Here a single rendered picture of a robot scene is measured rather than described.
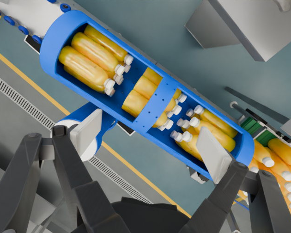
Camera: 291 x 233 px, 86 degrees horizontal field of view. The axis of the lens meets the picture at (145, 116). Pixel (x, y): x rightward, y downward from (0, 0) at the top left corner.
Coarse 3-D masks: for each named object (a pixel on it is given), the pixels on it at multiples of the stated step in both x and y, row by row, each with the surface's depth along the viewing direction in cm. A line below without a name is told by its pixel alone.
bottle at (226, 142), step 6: (198, 120) 66; (198, 126) 66; (210, 126) 65; (198, 132) 66; (216, 132) 65; (222, 132) 66; (216, 138) 65; (222, 138) 65; (228, 138) 66; (222, 144) 66; (228, 144) 66; (234, 144) 66; (228, 150) 66
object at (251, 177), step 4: (224, 148) 17; (228, 152) 16; (232, 156) 15; (232, 160) 15; (228, 168) 14; (248, 172) 13; (252, 172) 13; (248, 176) 13; (252, 176) 13; (244, 180) 13; (248, 180) 13; (252, 180) 13; (256, 180) 12; (244, 184) 13; (248, 184) 13; (252, 184) 13; (256, 184) 12; (240, 188) 13; (244, 188) 13; (248, 188) 13; (252, 188) 13; (256, 188) 13; (248, 192) 13; (252, 192) 13; (256, 192) 13
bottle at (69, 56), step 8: (64, 48) 55; (72, 48) 57; (64, 56) 55; (72, 56) 55; (80, 56) 56; (64, 64) 58; (72, 64) 56; (80, 64) 56; (88, 64) 56; (96, 64) 58; (80, 72) 57; (88, 72) 56; (96, 72) 57; (104, 72) 59; (88, 80) 59; (96, 80) 58; (104, 80) 58
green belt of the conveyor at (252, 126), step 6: (246, 120) 90; (252, 120) 87; (246, 126) 89; (252, 126) 88; (258, 126) 87; (252, 132) 89; (264, 132) 88; (270, 132) 88; (258, 138) 90; (264, 138) 90; (270, 138) 89; (264, 144) 91
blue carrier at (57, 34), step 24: (72, 24) 52; (96, 24) 57; (48, 48) 52; (48, 72) 59; (96, 96) 74; (120, 96) 80; (168, 96) 56; (192, 96) 61; (120, 120) 64; (144, 120) 58; (168, 144) 78; (240, 144) 70
